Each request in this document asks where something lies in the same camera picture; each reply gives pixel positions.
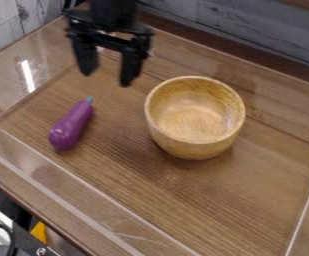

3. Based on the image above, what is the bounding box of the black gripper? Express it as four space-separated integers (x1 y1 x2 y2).
64 9 154 87

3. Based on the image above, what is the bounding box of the brown wooden bowl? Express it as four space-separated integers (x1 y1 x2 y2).
144 76 246 160

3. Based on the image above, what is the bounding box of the purple toy eggplant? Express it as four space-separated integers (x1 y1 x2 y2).
48 97 93 150

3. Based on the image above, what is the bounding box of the clear acrylic tray wall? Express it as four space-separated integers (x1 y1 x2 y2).
0 128 200 256

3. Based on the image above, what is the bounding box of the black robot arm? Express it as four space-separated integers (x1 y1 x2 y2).
63 0 154 87

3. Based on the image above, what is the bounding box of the black and yellow device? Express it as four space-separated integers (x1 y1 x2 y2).
12 223 87 256

